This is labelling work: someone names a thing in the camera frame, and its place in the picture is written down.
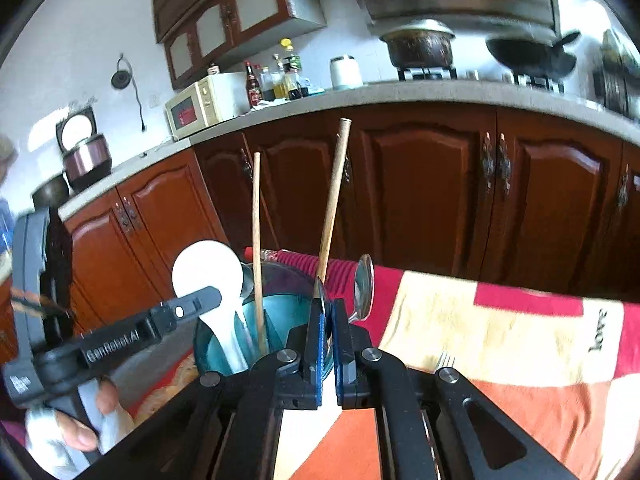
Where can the dark metal basin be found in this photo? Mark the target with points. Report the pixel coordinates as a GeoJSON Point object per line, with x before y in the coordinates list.
{"type": "Point", "coordinates": [50, 192]}

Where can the white canister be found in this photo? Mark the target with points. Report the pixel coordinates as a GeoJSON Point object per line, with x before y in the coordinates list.
{"type": "Point", "coordinates": [345, 74]}

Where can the gas stove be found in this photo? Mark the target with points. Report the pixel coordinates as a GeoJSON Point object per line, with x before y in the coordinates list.
{"type": "Point", "coordinates": [430, 75]}

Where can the black dish rack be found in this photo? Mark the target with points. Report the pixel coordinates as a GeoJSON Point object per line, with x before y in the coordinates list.
{"type": "Point", "coordinates": [617, 77]}

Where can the dark sauce bottle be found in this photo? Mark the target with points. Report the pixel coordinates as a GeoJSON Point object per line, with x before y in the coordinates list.
{"type": "Point", "coordinates": [268, 85]}

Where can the white utensil holder teal lid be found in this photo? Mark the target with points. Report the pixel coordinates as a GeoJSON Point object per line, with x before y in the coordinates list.
{"type": "Point", "coordinates": [286, 310]}

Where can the white ceramic spoon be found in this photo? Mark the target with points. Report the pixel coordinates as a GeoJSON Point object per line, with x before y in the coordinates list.
{"type": "Point", "coordinates": [205, 266]}

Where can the grey stone kitchen countertop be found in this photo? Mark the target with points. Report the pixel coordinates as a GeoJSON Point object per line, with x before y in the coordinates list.
{"type": "Point", "coordinates": [400, 94]}

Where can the yellow-capped oil bottle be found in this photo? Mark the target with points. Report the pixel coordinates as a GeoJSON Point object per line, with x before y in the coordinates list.
{"type": "Point", "coordinates": [294, 72]}

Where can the open rice cooker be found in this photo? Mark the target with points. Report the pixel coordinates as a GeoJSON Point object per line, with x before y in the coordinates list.
{"type": "Point", "coordinates": [85, 157]}

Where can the cream microwave oven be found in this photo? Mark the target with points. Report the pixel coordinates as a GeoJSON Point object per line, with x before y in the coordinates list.
{"type": "Point", "coordinates": [200, 105]}

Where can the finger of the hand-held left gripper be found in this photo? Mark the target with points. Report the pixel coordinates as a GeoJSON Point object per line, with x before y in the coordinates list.
{"type": "Point", "coordinates": [187, 307]}

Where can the clear glass oil bottle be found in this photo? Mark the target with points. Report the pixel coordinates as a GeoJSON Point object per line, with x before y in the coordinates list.
{"type": "Point", "coordinates": [280, 80]}

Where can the dark cooking pot with lid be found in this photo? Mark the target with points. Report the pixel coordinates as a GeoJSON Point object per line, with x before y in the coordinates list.
{"type": "Point", "coordinates": [420, 46]}

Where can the brown wall cabinets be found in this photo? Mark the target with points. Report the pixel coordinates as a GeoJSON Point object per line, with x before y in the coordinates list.
{"type": "Point", "coordinates": [240, 10]}

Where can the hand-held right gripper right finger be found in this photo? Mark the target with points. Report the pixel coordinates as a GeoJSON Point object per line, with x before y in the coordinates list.
{"type": "Point", "coordinates": [341, 355]}

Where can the dark bottle red label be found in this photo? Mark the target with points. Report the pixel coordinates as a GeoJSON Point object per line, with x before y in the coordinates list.
{"type": "Point", "coordinates": [252, 87]}

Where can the person's left hand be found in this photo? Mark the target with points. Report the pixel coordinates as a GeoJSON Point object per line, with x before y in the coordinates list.
{"type": "Point", "coordinates": [80, 435]}

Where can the black wok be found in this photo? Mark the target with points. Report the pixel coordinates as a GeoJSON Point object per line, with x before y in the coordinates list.
{"type": "Point", "coordinates": [532, 56]}

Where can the row of brown cabinet doors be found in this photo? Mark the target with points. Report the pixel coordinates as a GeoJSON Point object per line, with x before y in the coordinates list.
{"type": "Point", "coordinates": [425, 180]}

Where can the printed checkered blanket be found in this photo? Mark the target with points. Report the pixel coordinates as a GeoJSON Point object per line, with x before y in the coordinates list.
{"type": "Point", "coordinates": [500, 340]}

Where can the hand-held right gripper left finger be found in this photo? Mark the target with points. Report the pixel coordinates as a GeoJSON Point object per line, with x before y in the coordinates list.
{"type": "Point", "coordinates": [312, 350]}

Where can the wooden chopstick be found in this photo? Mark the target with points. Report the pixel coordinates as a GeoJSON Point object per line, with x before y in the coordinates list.
{"type": "Point", "coordinates": [332, 195]}
{"type": "Point", "coordinates": [257, 235]}

